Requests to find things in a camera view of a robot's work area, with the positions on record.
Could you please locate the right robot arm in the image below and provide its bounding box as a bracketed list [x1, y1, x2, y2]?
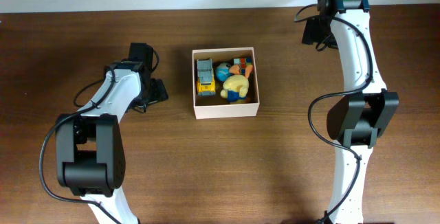
[302, 0, 399, 223]

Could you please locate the black cable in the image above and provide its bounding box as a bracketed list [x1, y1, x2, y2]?
[38, 47, 161, 224]
[294, 0, 375, 224]

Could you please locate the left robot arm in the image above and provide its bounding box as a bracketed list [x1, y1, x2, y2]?
[55, 43, 168, 223]

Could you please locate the blue toy ball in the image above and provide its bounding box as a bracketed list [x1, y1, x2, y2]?
[215, 63, 232, 82]

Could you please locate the right black cable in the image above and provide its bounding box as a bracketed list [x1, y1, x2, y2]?
[294, 0, 375, 224]

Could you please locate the beige cardboard box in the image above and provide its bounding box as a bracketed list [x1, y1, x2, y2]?
[192, 47, 259, 119]

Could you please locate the left black cable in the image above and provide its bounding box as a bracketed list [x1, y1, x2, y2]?
[38, 47, 161, 224]

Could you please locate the yellow plush bear toy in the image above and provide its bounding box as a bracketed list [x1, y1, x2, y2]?
[220, 65, 254, 104]

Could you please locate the yellow grey toy truck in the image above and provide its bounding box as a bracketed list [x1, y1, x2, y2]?
[196, 58, 216, 96]

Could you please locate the multicoloured puzzle cube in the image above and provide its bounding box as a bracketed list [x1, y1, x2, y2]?
[229, 57, 254, 78]

